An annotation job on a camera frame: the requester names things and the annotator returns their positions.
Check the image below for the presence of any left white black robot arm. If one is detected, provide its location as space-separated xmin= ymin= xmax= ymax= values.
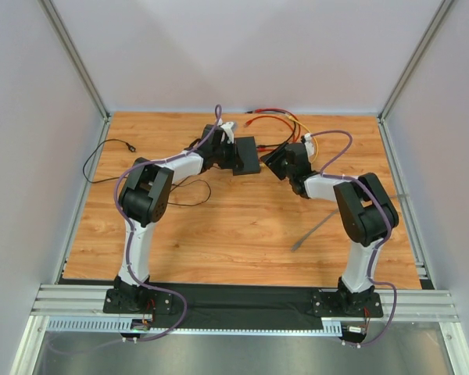
xmin=113 ymin=121 xmax=243 ymax=288

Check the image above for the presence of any black network switch box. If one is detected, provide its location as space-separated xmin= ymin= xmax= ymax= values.
xmin=232 ymin=137 xmax=261 ymax=176

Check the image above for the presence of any front aluminium rail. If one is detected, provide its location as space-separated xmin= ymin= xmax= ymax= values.
xmin=31 ymin=284 xmax=460 ymax=323

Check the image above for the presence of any grey ethernet cable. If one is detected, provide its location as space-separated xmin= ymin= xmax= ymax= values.
xmin=291 ymin=192 xmax=410 ymax=252

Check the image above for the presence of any grey slotted cable duct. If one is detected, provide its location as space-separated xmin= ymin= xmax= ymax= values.
xmin=46 ymin=316 xmax=342 ymax=338

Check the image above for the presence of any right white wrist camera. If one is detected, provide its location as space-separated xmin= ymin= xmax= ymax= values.
xmin=301 ymin=133 xmax=317 ymax=157

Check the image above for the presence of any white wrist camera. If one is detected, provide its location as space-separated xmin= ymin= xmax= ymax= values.
xmin=220 ymin=121 xmax=238 ymax=144
xmin=301 ymin=133 xmax=317 ymax=157

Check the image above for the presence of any thin black power cable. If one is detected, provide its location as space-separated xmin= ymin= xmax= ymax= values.
xmin=82 ymin=139 xmax=213 ymax=206

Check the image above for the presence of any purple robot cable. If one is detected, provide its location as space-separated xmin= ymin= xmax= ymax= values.
xmin=46 ymin=103 xmax=224 ymax=355
xmin=310 ymin=129 xmax=399 ymax=349

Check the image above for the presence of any yellow ethernet cable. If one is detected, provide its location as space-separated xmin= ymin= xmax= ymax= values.
xmin=284 ymin=113 xmax=322 ymax=162

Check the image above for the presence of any aluminium frame post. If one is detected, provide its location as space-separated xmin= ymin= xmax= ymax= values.
xmin=38 ymin=0 xmax=110 ymax=120
xmin=377 ymin=0 xmax=456 ymax=123

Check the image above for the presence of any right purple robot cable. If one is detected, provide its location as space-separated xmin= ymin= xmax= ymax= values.
xmin=310 ymin=129 xmax=399 ymax=349

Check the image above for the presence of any red ethernet cable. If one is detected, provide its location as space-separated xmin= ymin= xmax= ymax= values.
xmin=253 ymin=107 xmax=301 ymax=151

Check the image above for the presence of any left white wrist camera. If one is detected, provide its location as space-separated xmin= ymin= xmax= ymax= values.
xmin=220 ymin=121 xmax=238 ymax=144

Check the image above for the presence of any black cloth strip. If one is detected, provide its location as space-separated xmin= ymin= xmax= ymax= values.
xmin=76 ymin=284 xmax=397 ymax=330

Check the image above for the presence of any right aluminium frame post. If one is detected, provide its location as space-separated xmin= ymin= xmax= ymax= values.
xmin=377 ymin=0 xmax=456 ymax=123

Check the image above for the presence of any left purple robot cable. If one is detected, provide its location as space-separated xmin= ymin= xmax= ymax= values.
xmin=46 ymin=103 xmax=224 ymax=355

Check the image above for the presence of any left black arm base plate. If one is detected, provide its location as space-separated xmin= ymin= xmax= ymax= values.
xmin=102 ymin=288 xmax=174 ymax=315

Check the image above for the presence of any left aluminium frame post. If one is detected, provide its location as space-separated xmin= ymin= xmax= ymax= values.
xmin=38 ymin=0 xmax=110 ymax=120

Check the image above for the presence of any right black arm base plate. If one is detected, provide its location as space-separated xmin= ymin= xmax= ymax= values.
xmin=310 ymin=289 xmax=384 ymax=318

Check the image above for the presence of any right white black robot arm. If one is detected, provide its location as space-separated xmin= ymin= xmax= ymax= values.
xmin=262 ymin=143 xmax=399 ymax=303

